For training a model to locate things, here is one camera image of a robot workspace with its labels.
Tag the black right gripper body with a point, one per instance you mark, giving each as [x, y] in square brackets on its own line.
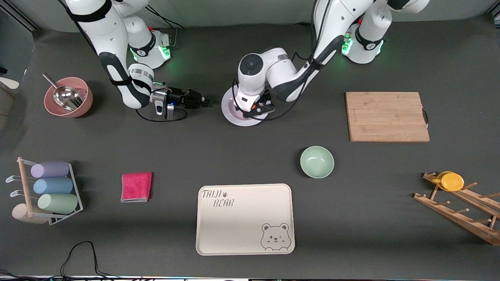
[178, 96]

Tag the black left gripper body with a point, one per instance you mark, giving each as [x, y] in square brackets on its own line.
[266, 97]

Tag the white round plate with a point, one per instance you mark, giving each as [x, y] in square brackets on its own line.
[230, 113]

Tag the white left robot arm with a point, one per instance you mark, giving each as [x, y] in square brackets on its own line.
[273, 70]

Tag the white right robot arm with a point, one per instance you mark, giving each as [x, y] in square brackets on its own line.
[109, 27]

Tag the pale green bowl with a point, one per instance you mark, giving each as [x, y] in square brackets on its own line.
[317, 162]

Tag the pink bowl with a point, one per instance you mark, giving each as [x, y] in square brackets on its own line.
[84, 105]

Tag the pink folded cloth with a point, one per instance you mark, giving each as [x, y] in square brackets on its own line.
[136, 187]

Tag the beige bear print tray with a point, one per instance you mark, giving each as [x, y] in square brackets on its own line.
[242, 218]

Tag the metal scoop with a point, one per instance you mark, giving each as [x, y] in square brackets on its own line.
[66, 97]

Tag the wooden cutting board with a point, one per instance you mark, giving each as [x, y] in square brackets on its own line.
[384, 117]

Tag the purple cup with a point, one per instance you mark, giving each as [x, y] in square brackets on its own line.
[50, 169]

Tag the blue cup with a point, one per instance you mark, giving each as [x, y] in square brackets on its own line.
[52, 186]

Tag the light green cup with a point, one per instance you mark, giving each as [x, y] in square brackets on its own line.
[58, 203]

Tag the beige rounded object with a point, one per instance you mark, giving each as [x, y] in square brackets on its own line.
[8, 82]

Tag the wooden rack rod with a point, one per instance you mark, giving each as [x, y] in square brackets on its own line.
[25, 187]

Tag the beige cup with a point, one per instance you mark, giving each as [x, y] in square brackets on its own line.
[21, 214]

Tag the yellow cup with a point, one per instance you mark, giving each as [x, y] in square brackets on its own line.
[452, 182]

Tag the wooden peg drying rack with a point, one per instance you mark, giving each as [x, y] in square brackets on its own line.
[461, 218]

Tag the black metal frame bar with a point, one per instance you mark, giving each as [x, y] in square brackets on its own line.
[19, 18]

